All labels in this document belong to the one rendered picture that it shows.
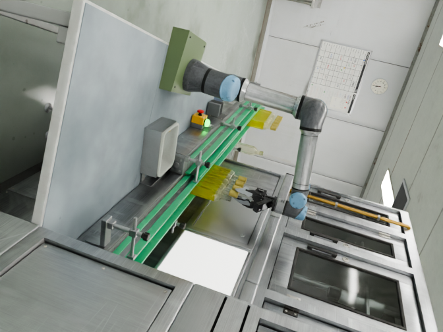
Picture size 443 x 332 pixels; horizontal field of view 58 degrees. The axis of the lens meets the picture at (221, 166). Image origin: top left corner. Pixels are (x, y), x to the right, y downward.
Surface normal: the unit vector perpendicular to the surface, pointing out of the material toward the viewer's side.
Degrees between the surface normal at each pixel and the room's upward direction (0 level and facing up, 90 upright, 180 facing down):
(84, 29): 0
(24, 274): 90
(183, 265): 90
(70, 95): 0
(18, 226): 90
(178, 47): 90
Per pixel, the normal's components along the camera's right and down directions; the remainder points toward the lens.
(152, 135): -0.29, 0.37
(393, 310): 0.18, -0.88
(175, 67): -0.23, 0.11
